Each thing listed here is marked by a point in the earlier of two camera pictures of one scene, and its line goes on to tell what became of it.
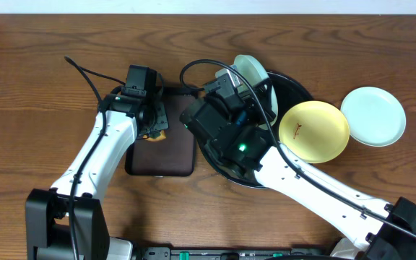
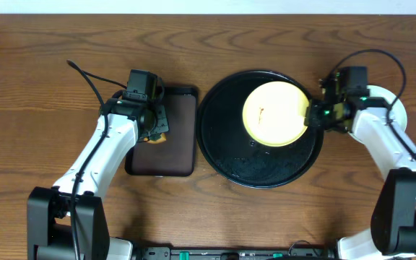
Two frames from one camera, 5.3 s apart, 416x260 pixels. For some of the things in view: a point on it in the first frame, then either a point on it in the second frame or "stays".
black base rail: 237,253 stays
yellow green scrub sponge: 162,136 stays
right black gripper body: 243,118 to 323,116
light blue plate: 254,71 to 397,111
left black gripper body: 158,118 stays
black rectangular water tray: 172,155 stays
